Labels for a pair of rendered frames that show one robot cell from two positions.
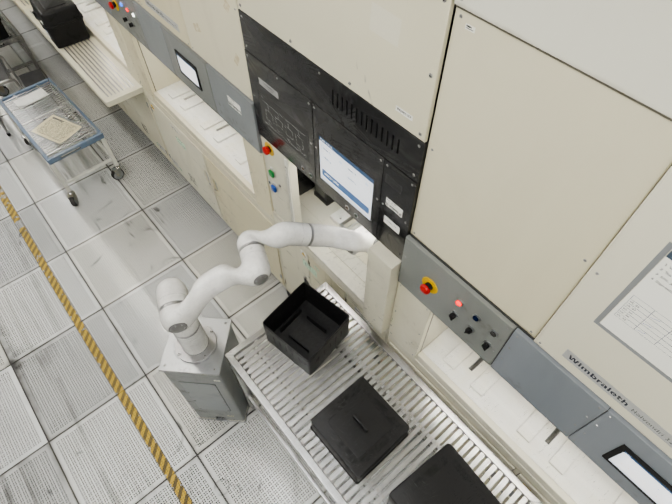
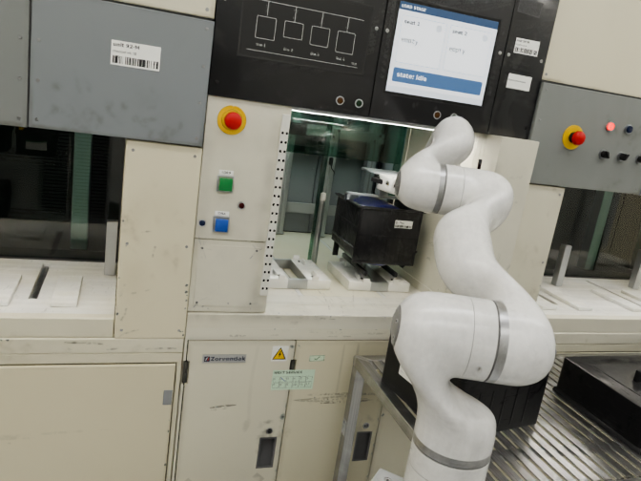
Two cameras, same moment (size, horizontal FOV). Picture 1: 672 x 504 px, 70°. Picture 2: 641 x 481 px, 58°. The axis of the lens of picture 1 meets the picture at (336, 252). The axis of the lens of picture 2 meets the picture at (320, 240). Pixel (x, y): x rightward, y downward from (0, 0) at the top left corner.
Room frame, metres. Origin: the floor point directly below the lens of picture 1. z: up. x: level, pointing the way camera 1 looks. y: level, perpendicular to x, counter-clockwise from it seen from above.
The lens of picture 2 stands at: (0.89, 1.48, 1.43)
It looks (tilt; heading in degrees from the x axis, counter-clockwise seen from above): 14 degrees down; 290
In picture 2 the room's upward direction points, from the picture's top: 9 degrees clockwise
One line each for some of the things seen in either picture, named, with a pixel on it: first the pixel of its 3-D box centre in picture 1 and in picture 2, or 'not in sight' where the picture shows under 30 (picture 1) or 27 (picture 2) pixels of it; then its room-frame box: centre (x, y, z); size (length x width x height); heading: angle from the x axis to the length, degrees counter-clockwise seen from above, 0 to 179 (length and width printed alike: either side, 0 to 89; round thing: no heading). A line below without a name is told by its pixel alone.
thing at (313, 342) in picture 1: (307, 327); (463, 369); (0.96, 0.13, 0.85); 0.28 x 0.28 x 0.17; 50
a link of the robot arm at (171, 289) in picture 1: (176, 306); (445, 371); (0.96, 0.66, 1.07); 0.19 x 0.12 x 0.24; 19
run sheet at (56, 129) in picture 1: (56, 128); not in sight; (2.75, 2.03, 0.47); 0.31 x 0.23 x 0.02; 61
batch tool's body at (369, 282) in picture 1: (390, 207); (311, 236); (1.56, -0.28, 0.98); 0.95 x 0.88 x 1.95; 130
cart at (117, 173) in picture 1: (64, 137); not in sight; (2.91, 2.12, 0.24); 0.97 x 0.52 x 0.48; 43
